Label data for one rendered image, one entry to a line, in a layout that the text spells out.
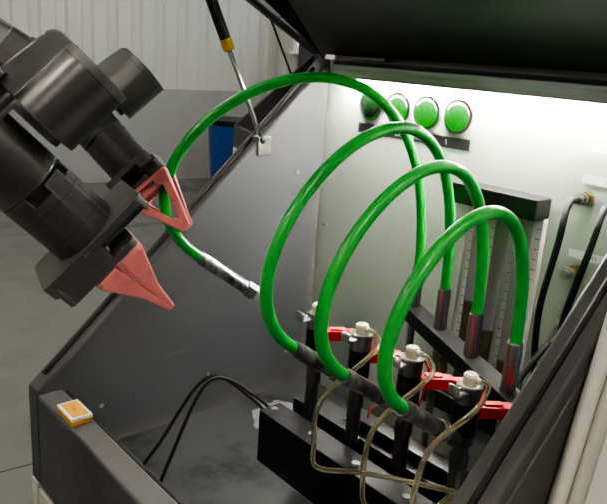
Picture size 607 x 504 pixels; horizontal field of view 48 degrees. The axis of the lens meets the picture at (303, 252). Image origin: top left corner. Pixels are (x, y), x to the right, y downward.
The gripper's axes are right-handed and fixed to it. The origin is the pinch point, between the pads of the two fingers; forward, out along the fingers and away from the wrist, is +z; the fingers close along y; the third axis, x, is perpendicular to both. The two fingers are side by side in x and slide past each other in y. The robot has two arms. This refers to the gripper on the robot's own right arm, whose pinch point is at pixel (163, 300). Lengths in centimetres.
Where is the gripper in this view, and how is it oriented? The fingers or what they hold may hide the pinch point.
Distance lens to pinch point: 59.8
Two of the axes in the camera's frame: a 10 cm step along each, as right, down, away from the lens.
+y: 6.8, -7.3, 1.2
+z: 5.8, 6.3, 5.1
